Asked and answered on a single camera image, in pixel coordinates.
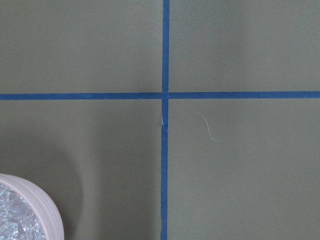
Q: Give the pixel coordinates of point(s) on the clear ice cubes pile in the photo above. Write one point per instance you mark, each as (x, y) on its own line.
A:
(17, 220)

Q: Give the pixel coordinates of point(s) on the pink ribbed bowl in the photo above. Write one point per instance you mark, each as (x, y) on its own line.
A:
(40, 203)

